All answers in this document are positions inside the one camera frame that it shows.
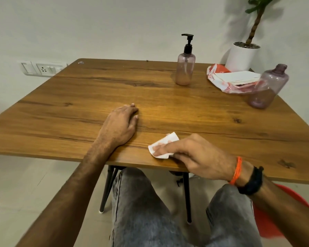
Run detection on person's right hand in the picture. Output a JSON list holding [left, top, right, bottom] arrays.
[[152, 133, 239, 182]]

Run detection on person's left hand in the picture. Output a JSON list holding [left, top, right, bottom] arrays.
[[94, 103, 139, 150]]

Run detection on white tissue sheet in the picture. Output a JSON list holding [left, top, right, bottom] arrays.
[[147, 131, 180, 160]]

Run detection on pink bottle with liquid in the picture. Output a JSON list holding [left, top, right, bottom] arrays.
[[175, 52, 196, 86]]

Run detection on pink plastic bottle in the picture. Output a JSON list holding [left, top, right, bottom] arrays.
[[248, 63, 290, 110]]

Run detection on person's left forearm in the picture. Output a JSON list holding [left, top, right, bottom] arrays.
[[15, 141, 116, 247]]

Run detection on orange thread wristband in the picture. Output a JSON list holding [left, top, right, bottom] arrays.
[[229, 156, 243, 186]]

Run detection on black braided wristband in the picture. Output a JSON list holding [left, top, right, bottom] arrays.
[[238, 166, 265, 196]]

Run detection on orange white plastic tissue pack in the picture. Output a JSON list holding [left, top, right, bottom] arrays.
[[206, 63, 262, 95]]

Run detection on grey trousers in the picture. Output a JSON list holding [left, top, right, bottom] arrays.
[[109, 167, 264, 247]]

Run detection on red plastic bin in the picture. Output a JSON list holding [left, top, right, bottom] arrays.
[[252, 183, 309, 239]]

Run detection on stack of white tissues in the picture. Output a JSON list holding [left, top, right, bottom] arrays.
[[214, 70, 262, 86]]

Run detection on white plant pot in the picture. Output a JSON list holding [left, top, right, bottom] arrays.
[[225, 41, 261, 73]]

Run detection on green potted plant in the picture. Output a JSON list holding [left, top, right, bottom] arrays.
[[244, 0, 278, 47]]

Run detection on white wall socket plate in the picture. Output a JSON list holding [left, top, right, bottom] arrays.
[[20, 61, 68, 77]]

